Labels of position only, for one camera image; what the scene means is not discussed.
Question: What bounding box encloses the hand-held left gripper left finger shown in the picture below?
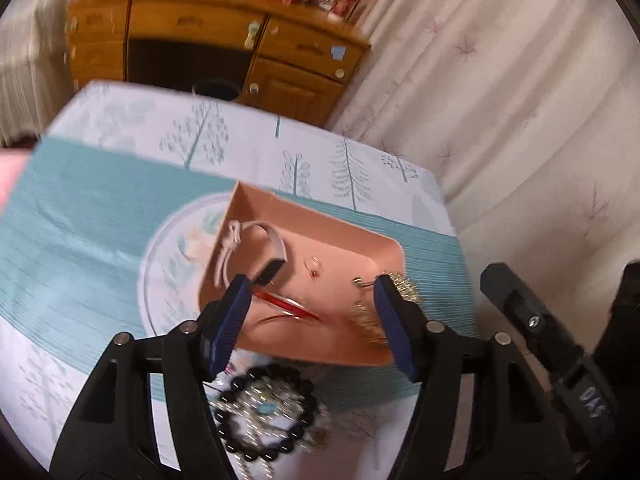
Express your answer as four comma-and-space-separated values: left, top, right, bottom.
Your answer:
49, 274, 251, 480

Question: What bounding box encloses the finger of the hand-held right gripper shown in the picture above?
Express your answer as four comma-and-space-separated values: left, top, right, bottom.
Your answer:
480, 262, 620, 457

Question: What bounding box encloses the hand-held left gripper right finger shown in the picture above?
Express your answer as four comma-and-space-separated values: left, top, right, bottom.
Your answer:
372, 272, 577, 480

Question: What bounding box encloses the gold bead jewelry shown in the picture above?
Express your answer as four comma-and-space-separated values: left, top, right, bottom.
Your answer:
350, 271, 424, 347

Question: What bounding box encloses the red bangle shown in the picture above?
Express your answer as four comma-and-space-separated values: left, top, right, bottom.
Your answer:
250, 287, 322, 324

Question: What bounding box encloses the pink jewelry tray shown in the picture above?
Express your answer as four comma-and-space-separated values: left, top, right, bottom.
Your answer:
198, 181, 407, 367

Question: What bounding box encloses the tree print tablecloth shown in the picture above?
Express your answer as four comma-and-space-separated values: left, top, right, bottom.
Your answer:
0, 81, 477, 480

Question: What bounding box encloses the black waste bin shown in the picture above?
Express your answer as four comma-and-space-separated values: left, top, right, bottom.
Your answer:
192, 78, 244, 104

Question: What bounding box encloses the cream patterned curtain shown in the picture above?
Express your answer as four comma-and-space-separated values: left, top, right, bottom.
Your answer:
325, 0, 640, 361

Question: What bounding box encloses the pink object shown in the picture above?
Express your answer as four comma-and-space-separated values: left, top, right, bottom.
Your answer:
0, 152, 32, 213

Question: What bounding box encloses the wooden desk with drawers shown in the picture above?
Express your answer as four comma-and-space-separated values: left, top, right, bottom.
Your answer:
65, 0, 372, 129

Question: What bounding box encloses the white pleated curtain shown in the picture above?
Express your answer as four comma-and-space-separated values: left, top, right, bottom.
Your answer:
0, 0, 76, 150

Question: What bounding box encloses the black bead bracelet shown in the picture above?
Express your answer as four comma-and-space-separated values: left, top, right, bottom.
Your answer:
214, 365, 321, 463

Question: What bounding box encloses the silver chain necklace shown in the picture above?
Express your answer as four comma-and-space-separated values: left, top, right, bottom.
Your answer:
209, 379, 332, 480

